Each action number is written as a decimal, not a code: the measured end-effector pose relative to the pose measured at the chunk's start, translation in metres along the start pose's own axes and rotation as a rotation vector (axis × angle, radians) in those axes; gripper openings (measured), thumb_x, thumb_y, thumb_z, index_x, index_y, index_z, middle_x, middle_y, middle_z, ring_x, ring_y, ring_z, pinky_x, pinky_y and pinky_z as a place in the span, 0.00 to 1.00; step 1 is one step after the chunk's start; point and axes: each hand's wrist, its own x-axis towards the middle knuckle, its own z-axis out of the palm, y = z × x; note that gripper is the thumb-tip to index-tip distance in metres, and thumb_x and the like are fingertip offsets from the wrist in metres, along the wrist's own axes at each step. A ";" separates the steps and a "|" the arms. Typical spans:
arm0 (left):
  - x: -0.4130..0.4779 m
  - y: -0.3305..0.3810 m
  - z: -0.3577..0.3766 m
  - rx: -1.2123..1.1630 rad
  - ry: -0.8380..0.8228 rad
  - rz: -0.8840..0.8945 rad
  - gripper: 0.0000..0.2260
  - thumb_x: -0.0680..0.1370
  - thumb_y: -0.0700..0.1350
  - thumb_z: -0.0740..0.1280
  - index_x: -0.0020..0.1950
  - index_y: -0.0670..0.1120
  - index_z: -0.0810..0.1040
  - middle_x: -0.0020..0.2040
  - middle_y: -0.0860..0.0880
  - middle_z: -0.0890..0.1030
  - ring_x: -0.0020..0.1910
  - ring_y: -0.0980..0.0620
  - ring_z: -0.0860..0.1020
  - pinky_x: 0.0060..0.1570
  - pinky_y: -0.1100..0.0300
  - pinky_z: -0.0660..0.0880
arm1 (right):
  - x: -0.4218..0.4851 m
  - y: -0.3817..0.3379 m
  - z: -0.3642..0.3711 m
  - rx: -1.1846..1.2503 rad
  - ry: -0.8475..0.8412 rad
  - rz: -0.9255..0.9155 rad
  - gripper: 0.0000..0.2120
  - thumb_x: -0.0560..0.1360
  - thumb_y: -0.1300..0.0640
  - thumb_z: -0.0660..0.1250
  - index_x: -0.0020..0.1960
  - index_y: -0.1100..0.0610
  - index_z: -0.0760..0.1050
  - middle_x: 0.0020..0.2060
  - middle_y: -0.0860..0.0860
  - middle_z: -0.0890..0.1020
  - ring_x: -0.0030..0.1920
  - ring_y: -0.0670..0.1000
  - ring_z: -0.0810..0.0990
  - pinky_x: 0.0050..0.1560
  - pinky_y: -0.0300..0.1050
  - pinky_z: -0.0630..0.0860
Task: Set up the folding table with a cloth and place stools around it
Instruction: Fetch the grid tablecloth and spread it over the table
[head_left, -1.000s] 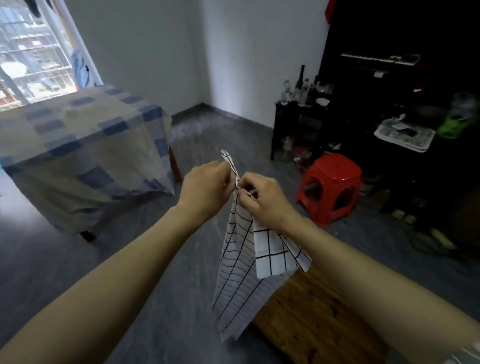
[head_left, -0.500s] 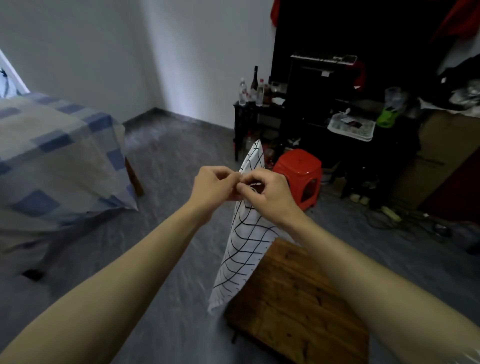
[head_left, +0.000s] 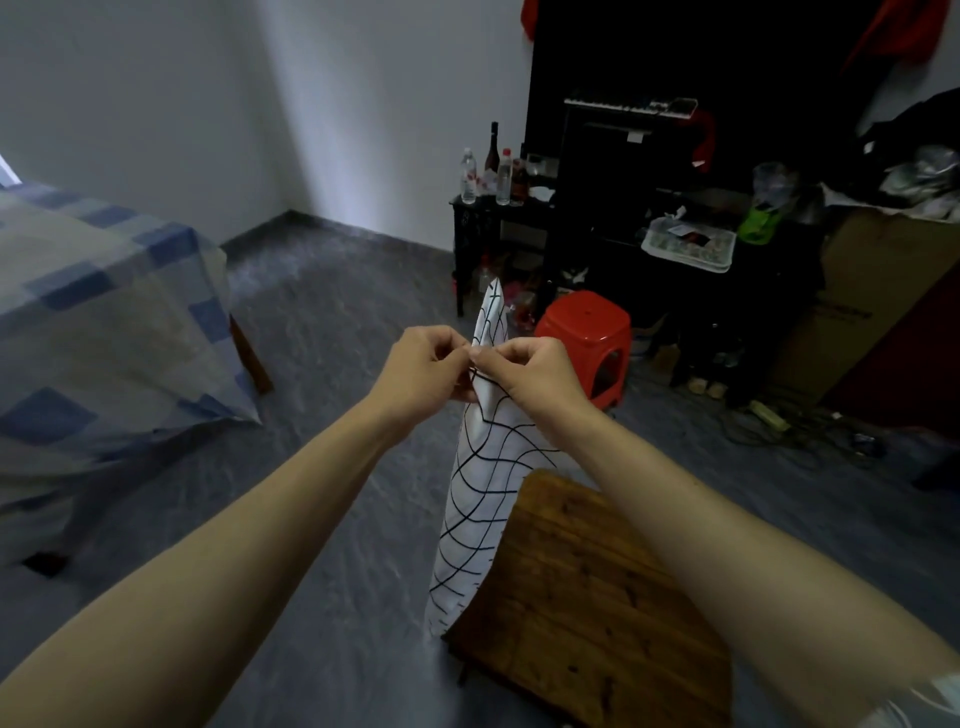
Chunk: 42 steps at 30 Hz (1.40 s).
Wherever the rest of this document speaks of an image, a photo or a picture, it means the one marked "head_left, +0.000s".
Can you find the clear plastic bottle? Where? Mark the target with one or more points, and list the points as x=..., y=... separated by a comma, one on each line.
x=504, y=180
x=469, y=180

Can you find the dark glass bottle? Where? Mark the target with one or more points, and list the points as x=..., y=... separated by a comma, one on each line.
x=493, y=154

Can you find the small red cloth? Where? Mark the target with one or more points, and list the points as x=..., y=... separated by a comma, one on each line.
x=703, y=139

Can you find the cream shoe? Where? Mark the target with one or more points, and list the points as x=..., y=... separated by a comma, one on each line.
x=697, y=385
x=717, y=390

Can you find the person's left hand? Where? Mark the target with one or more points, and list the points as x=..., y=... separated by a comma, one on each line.
x=420, y=375

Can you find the wooden folding table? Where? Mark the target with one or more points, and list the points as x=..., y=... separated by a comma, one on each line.
x=585, y=622

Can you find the person's white sleeve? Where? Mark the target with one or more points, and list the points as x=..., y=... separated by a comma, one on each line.
x=922, y=705

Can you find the black bag pile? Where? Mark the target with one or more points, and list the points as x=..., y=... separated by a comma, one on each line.
x=907, y=127

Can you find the person's left forearm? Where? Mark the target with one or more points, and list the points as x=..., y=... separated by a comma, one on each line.
x=187, y=585

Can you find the black television screen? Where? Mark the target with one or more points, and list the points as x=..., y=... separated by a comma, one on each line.
x=750, y=60

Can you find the clear plastic bag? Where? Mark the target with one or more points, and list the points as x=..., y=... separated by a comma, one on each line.
x=772, y=184

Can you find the brown glass bottle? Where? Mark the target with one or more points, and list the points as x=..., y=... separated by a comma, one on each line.
x=517, y=184

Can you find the red plastic stool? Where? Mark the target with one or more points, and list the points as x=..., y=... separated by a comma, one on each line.
x=581, y=319

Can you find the white paper sheet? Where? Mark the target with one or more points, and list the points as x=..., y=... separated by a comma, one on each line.
x=862, y=206

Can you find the long red cloth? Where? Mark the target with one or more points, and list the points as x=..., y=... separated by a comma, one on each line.
x=900, y=30

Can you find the large clear plastic jug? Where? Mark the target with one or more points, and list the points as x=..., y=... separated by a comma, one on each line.
x=486, y=276

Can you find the tall cardboard box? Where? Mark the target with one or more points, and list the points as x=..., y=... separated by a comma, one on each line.
x=862, y=300

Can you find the person's right forearm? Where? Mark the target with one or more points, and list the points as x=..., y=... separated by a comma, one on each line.
x=750, y=585

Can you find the white patterned tray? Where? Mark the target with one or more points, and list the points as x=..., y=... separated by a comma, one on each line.
x=686, y=251

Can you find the person's right hand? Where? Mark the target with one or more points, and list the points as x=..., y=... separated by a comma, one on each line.
x=540, y=382

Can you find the black low cabinet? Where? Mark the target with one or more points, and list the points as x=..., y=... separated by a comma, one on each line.
x=750, y=315

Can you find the yellow slippers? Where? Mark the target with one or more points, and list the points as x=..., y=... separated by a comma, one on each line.
x=769, y=416

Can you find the green cup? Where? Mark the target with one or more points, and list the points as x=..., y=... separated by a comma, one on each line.
x=757, y=225

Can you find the black keyboard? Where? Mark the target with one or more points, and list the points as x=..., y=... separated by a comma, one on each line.
x=630, y=106

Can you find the large red upright panel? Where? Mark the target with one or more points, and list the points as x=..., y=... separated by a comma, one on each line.
x=907, y=360

